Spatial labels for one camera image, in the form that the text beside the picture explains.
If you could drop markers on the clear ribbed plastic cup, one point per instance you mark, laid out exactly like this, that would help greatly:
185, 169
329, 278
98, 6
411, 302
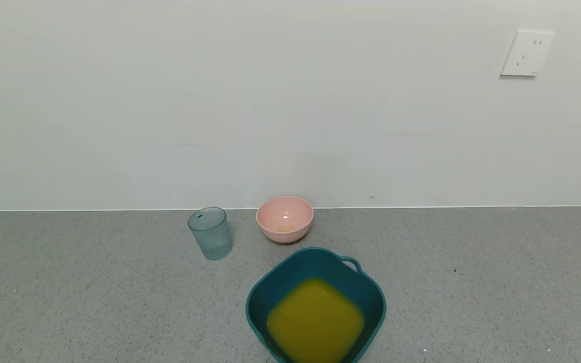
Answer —
212, 237

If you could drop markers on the orange juice liquid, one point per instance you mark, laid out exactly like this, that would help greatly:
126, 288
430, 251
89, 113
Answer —
315, 322

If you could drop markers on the pink plastic bowl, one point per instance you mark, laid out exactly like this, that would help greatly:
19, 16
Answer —
284, 219

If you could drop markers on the teal square plastic basin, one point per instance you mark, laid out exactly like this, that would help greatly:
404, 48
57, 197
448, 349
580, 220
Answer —
366, 297

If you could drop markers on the white wall power outlet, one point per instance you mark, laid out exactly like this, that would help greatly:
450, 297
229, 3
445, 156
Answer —
526, 53

